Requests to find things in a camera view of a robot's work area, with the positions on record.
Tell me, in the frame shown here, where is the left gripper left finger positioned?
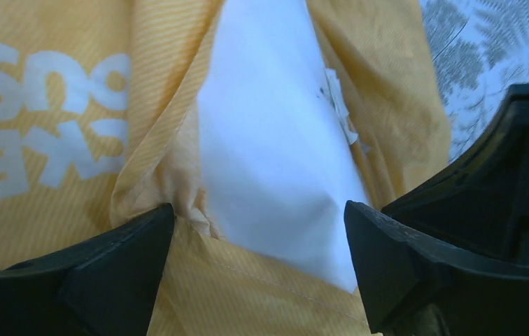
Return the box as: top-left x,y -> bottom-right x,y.
0,204 -> 175,336

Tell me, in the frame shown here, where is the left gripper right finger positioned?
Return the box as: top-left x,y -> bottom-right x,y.
344,201 -> 529,335

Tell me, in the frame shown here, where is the floral patterned table mat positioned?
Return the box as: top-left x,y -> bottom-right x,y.
420,0 -> 529,160

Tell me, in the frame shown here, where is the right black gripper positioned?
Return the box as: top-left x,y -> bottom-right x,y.
383,83 -> 529,267

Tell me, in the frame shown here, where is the white pillow with yellow edge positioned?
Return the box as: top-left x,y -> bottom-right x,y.
197,1 -> 367,292

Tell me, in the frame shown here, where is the yellow Mickey Mouse pillowcase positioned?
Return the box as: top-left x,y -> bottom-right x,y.
0,1 -> 451,335

